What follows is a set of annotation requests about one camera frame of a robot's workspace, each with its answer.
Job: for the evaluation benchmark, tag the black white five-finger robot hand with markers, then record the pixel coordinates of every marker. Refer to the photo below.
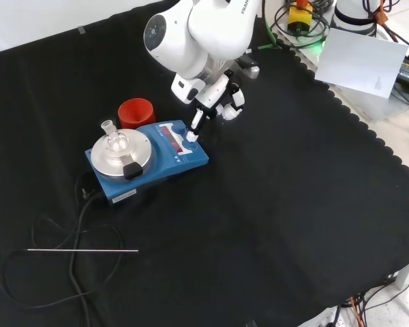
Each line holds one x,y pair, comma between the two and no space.
211,92

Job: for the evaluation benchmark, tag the heater with blue base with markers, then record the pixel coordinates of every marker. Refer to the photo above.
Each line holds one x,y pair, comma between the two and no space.
191,158

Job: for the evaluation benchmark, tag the red plastic cup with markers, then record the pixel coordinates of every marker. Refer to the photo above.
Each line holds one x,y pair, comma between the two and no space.
136,114

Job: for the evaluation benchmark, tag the clear round-bottom glass flask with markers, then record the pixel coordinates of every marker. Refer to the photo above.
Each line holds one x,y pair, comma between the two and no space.
115,143

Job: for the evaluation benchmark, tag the yellow stop button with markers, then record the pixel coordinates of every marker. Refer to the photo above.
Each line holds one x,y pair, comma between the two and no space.
300,18

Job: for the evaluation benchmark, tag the black bench cloth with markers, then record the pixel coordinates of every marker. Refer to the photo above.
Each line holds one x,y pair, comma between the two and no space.
259,204

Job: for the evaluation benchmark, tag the clear tape piece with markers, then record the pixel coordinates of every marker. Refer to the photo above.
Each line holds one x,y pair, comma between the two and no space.
82,30

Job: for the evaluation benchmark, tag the pale board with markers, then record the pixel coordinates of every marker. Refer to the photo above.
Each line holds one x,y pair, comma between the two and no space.
359,63

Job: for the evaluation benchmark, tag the thin glass rod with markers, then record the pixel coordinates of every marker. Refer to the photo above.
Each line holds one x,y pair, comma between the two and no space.
82,250

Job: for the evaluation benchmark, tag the white bench leg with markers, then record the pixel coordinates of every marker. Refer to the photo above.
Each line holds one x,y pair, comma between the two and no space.
407,274

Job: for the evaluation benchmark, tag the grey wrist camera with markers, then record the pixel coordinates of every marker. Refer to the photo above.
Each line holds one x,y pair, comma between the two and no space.
252,71

